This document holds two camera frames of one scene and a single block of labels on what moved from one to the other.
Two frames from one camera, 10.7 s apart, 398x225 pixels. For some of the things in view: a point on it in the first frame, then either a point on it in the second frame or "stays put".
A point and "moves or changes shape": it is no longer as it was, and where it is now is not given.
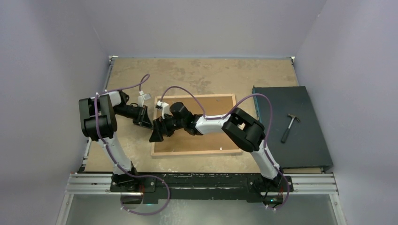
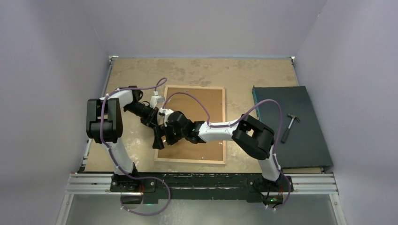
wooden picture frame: (239, 154) moves or changes shape
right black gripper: (157, 135) to (160, 131)
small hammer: (285, 135) stays put
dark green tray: (295, 137) stays put
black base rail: (205, 187) stays put
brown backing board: (184, 141) moves or changes shape
